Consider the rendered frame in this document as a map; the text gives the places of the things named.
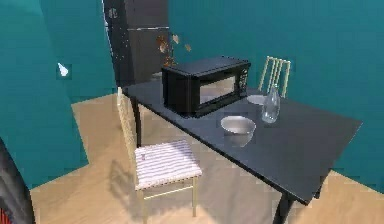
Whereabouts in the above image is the black microwave oven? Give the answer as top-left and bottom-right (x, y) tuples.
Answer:
(161, 55), (252, 119)

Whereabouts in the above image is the grey bowl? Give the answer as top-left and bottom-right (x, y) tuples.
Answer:
(220, 115), (257, 148)

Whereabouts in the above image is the cream chair striped cushion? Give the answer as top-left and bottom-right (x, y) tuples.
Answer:
(116, 86), (204, 224)

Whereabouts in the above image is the white plate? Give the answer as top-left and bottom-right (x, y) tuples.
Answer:
(246, 94), (268, 106)

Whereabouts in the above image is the brown dried house plant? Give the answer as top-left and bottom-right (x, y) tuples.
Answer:
(155, 32), (193, 68)

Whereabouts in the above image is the clear glass bottle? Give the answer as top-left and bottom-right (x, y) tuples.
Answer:
(261, 83), (281, 125)

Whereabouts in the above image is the dark grey fridge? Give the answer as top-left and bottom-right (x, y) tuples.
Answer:
(102, 0), (171, 88)

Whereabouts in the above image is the cream slatted chair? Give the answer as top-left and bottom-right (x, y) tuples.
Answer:
(257, 55), (292, 99)

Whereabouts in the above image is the black dining table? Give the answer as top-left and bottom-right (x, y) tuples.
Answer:
(121, 79), (364, 224)

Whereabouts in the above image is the dark grey curved object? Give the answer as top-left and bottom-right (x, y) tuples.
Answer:
(0, 137), (36, 224)

